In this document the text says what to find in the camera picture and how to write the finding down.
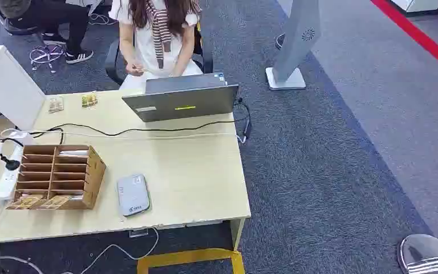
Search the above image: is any brown printed card stack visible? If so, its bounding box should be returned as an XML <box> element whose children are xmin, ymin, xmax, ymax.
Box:
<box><xmin>35</xmin><ymin>195</ymin><xmax>72</xmax><ymax>211</ymax></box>
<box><xmin>6</xmin><ymin>195</ymin><xmax>46</xmax><ymax>211</ymax></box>

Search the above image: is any person's right hand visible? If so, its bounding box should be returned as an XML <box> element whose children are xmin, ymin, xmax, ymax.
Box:
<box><xmin>125</xmin><ymin>62</ymin><xmax>146</xmax><ymax>77</ymax></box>

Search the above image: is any white cabinet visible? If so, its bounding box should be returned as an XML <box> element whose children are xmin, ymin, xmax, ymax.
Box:
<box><xmin>0</xmin><ymin>45</ymin><xmax>47</xmax><ymax>132</ymax></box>

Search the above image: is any grey card reader device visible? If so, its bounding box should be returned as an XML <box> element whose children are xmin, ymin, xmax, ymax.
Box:
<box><xmin>116</xmin><ymin>174</ymin><xmax>151</xmax><ymax>217</ymax></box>

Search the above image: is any black power cable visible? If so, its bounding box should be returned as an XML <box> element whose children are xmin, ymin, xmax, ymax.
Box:
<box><xmin>0</xmin><ymin>97</ymin><xmax>252</xmax><ymax>145</ymax></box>

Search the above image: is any pale wooden desk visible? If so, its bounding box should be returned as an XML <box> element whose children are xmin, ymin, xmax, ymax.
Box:
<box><xmin>0</xmin><ymin>88</ymin><xmax>252</xmax><ymax>251</ymax></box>

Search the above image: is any white furniture with dark base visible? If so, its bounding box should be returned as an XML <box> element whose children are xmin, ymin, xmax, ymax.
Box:
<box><xmin>389</xmin><ymin>0</ymin><xmax>438</xmax><ymax>17</ymax></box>

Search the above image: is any silver chair base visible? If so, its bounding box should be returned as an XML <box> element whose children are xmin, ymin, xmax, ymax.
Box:
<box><xmin>29</xmin><ymin>43</ymin><xmax>66</xmax><ymax>74</ymax></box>

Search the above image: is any black power plug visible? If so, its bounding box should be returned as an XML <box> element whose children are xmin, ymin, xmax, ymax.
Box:
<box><xmin>0</xmin><ymin>154</ymin><xmax>21</xmax><ymax>171</ymax></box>

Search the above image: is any black office chair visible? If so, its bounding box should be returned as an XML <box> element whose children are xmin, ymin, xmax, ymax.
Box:
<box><xmin>104</xmin><ymin>22</ymin><xmax>214</xmax><ymax>86</ymax></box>

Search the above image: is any seated person in white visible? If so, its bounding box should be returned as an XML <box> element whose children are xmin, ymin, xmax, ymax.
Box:
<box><xmin>108</xmin><ymin>0</ymin><xmax>205</xmax><ymax>91</ymax></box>

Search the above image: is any wooden card sorting box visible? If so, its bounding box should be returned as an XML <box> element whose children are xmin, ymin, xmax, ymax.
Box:
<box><xmin>6</xmin><ymin>144</ymin><xmax>107</xmax><ymax>211</ymax></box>

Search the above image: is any white power strip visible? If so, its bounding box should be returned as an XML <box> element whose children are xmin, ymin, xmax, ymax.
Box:
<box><xmin>0</xmin><ymin>145</ymin><xmax>25</xmax><ymax>201</ymax></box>

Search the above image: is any grey standing kiosk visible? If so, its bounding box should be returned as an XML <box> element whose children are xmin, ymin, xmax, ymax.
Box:
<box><xmin>265</xmin><ymin>0</ymin><xmax>322</xmax><ymax>91</ymax></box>

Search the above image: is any white floor cable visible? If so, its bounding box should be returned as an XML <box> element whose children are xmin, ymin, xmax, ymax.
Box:
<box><xmin>0</xmin><ymin>227</ymin><xmax>160</xmax><ymax>274</ymax></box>

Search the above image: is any yellow floor tape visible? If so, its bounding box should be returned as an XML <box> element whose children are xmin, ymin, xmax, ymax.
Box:
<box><xmin>137</xmin><ymin>248</ymin><xmax>246</xmax><ymax>274</ymax></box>

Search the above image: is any grey laptop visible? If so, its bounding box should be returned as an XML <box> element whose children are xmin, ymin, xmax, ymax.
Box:
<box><xmin>121</xmin><ymin>72</ymin><xmax>240</xmax><ymax>123</ymax></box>

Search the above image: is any person in black clothing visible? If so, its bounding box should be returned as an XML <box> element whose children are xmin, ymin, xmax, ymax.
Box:
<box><xmin>0</xmin><ymin>0</ymin><xmax>103</xmax><ymax>65</ymax></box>

